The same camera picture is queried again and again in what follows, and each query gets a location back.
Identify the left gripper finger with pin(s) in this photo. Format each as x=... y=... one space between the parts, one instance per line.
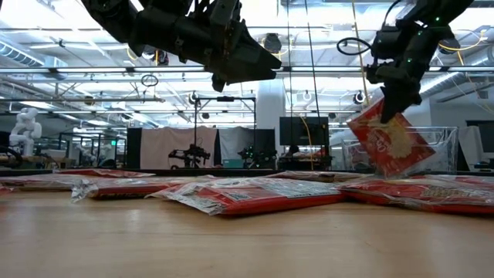
x=256 y=54
x=247 y=75

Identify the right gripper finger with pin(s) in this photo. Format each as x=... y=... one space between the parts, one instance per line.
x=399 y=100

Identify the black background robot arm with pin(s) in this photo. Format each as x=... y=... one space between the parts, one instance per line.
x=258 y=156
x=191 y=154

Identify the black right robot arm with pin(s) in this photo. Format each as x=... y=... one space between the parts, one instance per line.
x=444 y=11

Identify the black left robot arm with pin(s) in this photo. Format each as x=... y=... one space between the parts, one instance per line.
x=112 y=15

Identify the clear plastic basket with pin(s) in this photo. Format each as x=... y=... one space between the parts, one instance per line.
x=444 y=150

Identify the grey cloth sheet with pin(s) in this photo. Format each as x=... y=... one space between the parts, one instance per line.
x=231 y=141

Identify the black monitor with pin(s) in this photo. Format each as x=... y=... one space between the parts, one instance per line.
x=305 y=131
x=487 y=135

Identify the white board panel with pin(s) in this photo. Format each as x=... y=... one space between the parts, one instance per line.
x=471 y=146

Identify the teal box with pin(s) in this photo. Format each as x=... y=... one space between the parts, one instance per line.
x=233 y=163

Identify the beige fabric partition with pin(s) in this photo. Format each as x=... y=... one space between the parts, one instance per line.
x=166 y=146

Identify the black partition panel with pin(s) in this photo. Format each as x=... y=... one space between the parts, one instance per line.
x=134 y=148

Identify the white robot figure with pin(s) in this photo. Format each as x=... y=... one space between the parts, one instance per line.
x=25 y=131

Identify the black workstation frame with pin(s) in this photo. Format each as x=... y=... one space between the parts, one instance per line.
x=225 y=99

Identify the silver ventilation duct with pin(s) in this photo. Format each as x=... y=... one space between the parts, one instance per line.
x=19 y=56
x=455 y=77

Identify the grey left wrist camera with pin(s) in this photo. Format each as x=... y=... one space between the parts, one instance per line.
x=225 y=11

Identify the long ceiling light rail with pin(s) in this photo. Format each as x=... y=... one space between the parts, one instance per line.
x=96 y=70

